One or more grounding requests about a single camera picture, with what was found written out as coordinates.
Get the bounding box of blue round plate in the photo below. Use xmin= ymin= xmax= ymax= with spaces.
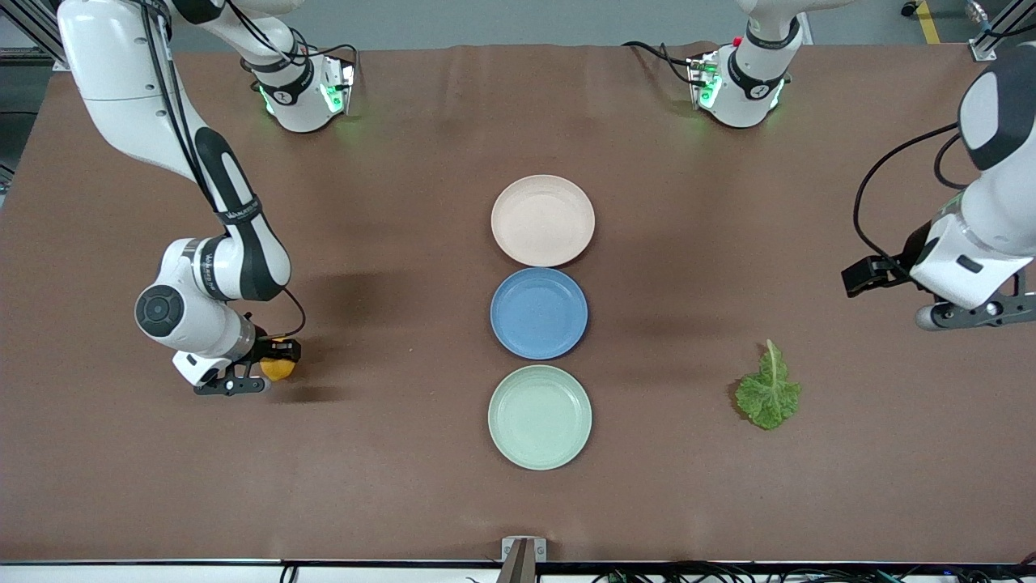
xmin=490 ymin=267 xmax=589 ymax=361

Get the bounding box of black left arm base cable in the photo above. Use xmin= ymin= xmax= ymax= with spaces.
xmin=621 ymin=40 xmax=707 ymax=87

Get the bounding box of pink round plate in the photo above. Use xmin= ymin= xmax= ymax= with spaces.
xmin=490 ymin=174 xmax=597 ymax=268

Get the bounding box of aluminium frame profile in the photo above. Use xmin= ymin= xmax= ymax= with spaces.
xmin=969 ymin=0 xmax=1036 ymax=63
xmin=0 ymin=0 xmax=74 ymax=72

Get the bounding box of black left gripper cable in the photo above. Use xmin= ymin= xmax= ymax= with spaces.
xmin=851 ymin=121 xmax=974 ymax=274

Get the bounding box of green lettuce leaf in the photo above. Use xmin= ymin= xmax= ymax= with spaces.
xmin=734 ymin=338 xmax=803 ymax=432

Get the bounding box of grey metal camera mount bracket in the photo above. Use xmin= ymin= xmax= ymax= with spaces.
xmin=501 ymin=535 xmax=548 ymax=583

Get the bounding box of brown table mat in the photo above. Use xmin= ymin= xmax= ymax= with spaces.
xmin=0 ymin=40 xmax=1036 ymax=564

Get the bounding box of black arm base cable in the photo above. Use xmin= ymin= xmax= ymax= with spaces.
xmin=621 ymin=40 xmax=707 ymax=87
xmin=275 ymin=24 xmax=362 ymax=87

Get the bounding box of black right arm base cable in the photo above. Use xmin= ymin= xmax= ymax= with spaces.
xmin=275 ymin=24 xmax=362 ymax=87

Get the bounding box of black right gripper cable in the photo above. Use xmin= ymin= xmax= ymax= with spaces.
xmin=136 ymin=0 xmax=309 ymax=340

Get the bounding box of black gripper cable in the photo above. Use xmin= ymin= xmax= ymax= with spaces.
xmin=136 ymin=0 xmax=309 ymax=340
xmin=851 ymin=121 xmax=974 ymax=274

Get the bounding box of light green round plate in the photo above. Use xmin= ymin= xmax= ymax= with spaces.
xmin=487 ymin=364 xmax=593 ymax=472

